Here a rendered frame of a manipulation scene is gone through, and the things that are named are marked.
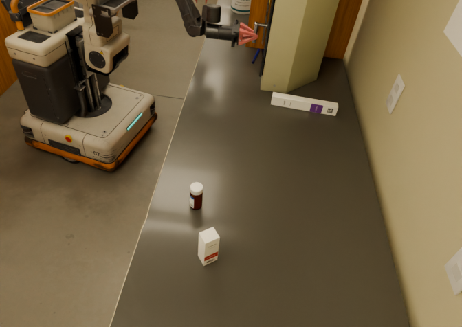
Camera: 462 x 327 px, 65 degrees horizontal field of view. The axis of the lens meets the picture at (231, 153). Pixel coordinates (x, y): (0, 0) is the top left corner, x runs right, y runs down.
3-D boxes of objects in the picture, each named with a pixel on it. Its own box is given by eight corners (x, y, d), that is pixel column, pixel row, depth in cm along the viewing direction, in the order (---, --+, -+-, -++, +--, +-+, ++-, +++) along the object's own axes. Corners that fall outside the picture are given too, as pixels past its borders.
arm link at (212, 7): (198, 29, 154) (188, 34, 147) (199, 0, 147) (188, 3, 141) (223, 34, 150) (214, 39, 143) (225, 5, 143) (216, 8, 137)
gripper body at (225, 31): (238, 19, 146) (221, 17, 147) (236, 34, 140) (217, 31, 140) (238, 33, 151) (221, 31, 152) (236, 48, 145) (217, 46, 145)
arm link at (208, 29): (205, 36, 150) (203, 39, 145) (205, 18, 146) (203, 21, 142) (222, 37, 150) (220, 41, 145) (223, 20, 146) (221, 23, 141)
